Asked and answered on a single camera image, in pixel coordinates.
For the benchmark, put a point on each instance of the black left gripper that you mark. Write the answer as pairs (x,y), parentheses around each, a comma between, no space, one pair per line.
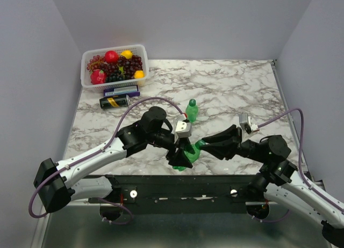
(179,158)

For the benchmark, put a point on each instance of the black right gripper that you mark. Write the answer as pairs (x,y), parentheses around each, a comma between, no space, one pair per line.
(228,148)

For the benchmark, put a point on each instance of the green bottle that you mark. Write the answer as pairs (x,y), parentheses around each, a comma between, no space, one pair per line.
(192,157)
(192,110)

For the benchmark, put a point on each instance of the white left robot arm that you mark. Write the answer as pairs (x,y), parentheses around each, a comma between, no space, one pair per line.
(57,184)

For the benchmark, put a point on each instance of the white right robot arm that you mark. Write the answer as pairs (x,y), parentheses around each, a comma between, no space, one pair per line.
(278,179)

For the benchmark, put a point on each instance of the purple flat box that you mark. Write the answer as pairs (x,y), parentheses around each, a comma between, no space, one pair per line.
(131,91)

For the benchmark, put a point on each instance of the black drink can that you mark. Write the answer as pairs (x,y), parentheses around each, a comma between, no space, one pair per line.
(112,102)

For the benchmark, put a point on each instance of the yellow lemon front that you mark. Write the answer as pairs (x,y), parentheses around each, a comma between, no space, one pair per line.
(139,74)

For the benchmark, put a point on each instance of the yellow lemon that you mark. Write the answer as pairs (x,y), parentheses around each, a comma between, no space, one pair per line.
(139,74)
(127,54)

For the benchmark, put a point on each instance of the dark red grape bunch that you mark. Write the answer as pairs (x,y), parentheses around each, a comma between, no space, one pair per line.
(127,66)

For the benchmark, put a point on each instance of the black grape bunch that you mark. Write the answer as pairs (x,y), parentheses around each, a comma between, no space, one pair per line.
(114,76)

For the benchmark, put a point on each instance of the white plastic basket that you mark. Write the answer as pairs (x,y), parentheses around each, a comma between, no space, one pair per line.
(137,49)

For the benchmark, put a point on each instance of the yellow lemon back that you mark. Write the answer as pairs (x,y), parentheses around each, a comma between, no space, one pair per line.
(127,54)

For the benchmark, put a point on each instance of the pink dragon fruit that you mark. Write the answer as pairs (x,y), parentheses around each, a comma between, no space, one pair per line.
(98,77)

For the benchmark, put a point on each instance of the red apple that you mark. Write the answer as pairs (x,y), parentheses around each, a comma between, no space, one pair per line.
(111,57)

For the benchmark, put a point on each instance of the red grape bunch left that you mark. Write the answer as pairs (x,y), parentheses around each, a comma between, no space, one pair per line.
(95,63)

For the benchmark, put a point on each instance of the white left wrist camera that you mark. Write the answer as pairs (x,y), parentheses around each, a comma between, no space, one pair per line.
(183,129)

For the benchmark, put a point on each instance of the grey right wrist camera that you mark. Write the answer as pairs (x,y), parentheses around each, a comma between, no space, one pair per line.
(245,122)

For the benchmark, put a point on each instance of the black base frame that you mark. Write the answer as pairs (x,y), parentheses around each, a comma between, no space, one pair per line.
(179,194)

